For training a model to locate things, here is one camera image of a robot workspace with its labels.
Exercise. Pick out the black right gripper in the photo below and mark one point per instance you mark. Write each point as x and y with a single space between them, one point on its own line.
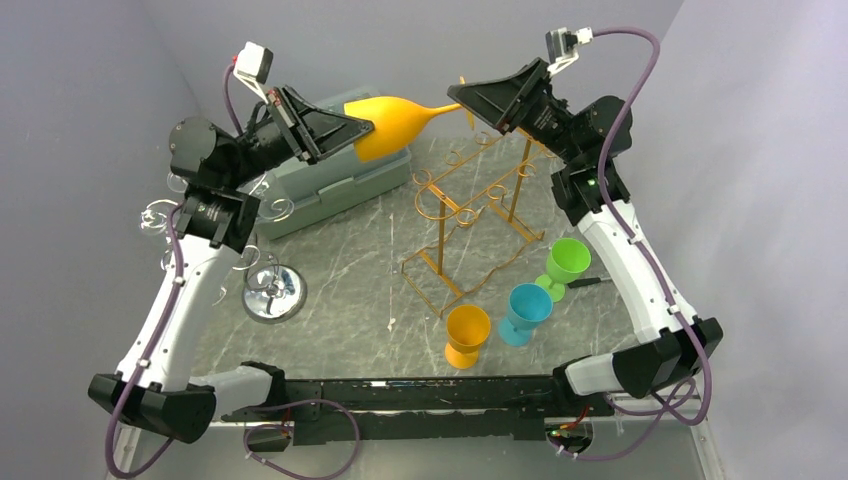
507 101

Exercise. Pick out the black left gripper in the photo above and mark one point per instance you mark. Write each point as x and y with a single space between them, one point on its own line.
309 132

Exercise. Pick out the orange wine glass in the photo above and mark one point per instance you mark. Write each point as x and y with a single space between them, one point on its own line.
467 327
397 121

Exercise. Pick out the green wine glass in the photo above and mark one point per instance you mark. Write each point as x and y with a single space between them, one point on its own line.
566 262

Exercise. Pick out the blue wine glass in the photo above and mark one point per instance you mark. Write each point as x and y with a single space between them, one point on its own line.
528 306

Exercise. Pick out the orange wine glass front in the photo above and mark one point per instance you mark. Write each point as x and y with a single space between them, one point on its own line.
467 327

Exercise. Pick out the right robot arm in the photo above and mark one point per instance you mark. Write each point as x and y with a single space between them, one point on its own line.
674 342

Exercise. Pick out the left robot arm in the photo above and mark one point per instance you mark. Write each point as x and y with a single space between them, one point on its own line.
151 388

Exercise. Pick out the silver spiral glass stand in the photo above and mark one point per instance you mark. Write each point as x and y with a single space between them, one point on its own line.
271 291

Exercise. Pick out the clear glass on stand middle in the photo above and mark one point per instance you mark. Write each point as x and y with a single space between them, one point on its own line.
153 219

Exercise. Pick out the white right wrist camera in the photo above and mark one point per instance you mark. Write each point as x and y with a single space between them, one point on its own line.
562 47

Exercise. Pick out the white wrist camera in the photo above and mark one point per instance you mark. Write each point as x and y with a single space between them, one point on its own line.
562 47
252 66

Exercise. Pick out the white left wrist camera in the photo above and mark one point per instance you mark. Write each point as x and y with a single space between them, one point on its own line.
252 66

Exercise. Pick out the gold wire glass rack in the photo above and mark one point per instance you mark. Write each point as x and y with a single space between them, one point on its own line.
475 197

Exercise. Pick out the black handled hammer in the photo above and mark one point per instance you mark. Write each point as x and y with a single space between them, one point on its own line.
583 282

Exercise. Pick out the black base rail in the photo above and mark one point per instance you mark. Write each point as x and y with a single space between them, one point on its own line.
520 407

